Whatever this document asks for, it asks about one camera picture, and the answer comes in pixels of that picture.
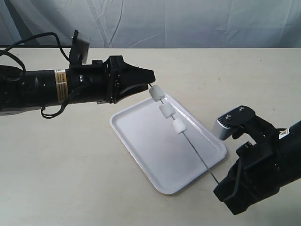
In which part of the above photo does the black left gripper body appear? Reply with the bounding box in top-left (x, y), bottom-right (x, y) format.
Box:
top-left (67, 55), bottom-right (125, 104)

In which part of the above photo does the thin metal skewer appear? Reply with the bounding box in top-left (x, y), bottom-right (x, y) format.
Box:
top-left (148, 83), bottom-right (219, 185)

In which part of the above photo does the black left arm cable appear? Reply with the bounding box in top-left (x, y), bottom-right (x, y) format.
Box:
top-left (0, 32), bottom-right (90, 120)

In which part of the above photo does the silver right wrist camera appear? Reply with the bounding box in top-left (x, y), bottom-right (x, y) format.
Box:
top-left (213, 105), bottom-right (273, 144)

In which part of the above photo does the white marshmallow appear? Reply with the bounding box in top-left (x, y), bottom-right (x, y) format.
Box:
top-left (149, 85), bottom-right (165, 102)
top-left (172, 118), bottom-right (187, 134)
top-left (159, 102), bottom-right (175, 119)

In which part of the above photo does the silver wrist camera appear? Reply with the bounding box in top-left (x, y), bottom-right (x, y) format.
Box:
top-left (213, 105), bottom-right (273, 144)
top-left (69, 30), bottom-right (90, 69)

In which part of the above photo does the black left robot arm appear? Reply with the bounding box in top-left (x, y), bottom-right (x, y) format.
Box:
top-left (0, 56), bottom-right (156, 119)

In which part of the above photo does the white backdrop curtain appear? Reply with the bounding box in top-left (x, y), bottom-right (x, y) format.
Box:
top-left (0, 0), bottom-right (301, 48)

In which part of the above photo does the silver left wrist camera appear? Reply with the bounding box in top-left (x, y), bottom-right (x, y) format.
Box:
top-left (69, 30), bottom-right (90, 69)

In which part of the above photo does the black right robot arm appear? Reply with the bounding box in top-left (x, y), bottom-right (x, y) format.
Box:
top-left (214, 122), bottom-right (301, 215)

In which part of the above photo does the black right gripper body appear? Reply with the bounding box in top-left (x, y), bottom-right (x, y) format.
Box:
top-left (228, 142), bottom-right (283, 195)

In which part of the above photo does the white rectangular plastic tray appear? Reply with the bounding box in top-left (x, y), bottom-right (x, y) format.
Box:
top-left (110, 95), bottom-right (227, 194)

